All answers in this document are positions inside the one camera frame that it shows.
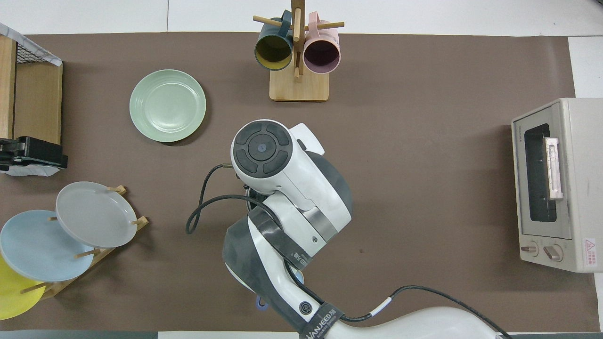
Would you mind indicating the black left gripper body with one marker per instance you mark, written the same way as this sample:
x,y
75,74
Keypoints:
x,y
9,150

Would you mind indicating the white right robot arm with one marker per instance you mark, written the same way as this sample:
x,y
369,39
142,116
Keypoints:
x,y
282,169

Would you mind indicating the grey plate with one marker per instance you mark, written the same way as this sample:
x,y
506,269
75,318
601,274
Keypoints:
x,y
96,214

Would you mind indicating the light blue plate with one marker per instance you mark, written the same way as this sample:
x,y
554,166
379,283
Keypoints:
x,y
33,249

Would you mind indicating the wooden plate rack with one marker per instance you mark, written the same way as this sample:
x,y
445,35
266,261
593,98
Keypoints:
x,y
56,288

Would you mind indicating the pale green plate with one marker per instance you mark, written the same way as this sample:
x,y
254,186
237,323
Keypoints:
x,y
167,106

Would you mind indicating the yellow plate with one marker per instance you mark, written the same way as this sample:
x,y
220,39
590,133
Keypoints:
x,y
12,296

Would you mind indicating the dark wooden shelf board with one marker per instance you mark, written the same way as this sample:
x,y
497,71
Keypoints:
x,y
37,103

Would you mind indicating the dark teal mug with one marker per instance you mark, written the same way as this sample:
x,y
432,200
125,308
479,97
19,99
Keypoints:
x,y
273,52

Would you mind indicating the wooden mug tree stand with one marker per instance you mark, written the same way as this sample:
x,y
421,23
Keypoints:
x,y
299,89

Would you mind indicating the pink mug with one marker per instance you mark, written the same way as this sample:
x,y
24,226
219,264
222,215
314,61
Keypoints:
x,y
321,54

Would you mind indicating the brown table mat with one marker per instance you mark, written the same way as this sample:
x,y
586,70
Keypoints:
x,y
424,188

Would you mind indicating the beige toaster oven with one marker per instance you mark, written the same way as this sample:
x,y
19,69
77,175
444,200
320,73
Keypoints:
x,y
579,188

